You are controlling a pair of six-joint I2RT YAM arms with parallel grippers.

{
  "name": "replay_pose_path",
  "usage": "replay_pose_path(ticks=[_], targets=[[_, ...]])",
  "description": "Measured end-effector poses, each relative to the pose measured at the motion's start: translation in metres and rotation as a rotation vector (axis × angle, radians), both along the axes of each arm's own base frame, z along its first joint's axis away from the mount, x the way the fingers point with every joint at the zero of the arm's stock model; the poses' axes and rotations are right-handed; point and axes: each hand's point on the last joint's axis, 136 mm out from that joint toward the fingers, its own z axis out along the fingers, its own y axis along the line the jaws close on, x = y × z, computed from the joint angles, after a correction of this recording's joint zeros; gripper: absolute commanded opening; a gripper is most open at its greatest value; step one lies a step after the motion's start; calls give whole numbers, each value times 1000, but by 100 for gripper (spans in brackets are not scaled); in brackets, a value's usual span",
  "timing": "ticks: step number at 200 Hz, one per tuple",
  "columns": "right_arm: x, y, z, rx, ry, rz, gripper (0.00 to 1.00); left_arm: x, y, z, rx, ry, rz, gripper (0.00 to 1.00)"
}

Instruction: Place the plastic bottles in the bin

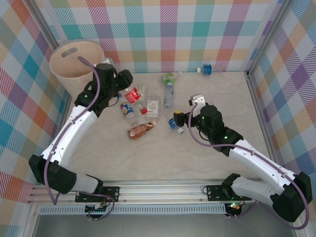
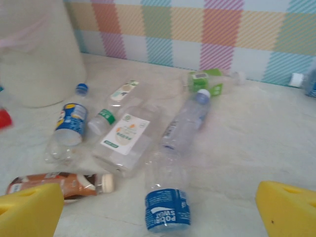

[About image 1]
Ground blue white label bottle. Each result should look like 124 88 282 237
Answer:
168 117 185 135

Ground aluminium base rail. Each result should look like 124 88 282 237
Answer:
27 179 300 205

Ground green label clear bottle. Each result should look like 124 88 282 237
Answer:
160 71 183 86

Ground white slotted cable duct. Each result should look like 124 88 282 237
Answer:
39 205 227 216

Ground amber tea bottle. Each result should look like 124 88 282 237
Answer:
127 120 158 141

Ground aluminium frame post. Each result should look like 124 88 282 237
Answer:
245 0 292 75
27 0 62 50

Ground circuit board with lights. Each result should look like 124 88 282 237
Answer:
225 201 244 214

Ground beige round waste bin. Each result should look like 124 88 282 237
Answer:
48 40 106 99

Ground dark blue label bottle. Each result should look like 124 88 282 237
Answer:
197 64 213 76

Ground clear bottle blue cap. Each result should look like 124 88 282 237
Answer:
162 82 176 109

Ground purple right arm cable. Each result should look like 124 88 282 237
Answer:
188 103 311 230

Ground clear cola bottle blue label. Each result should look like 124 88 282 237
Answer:
119 102 141 125

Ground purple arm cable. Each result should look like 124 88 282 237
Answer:
188 103 311 230
43 56 116 221

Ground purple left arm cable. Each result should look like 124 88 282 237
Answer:
43 56 116 221

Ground small black circuit board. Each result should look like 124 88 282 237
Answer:
85 203 110 214

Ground clear cola bottle red label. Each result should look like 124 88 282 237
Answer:
118 86 141 104

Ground aluminium side rail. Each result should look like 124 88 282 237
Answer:
246 71 308 237

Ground clear bottle white label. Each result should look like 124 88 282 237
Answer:
145 94 160 121

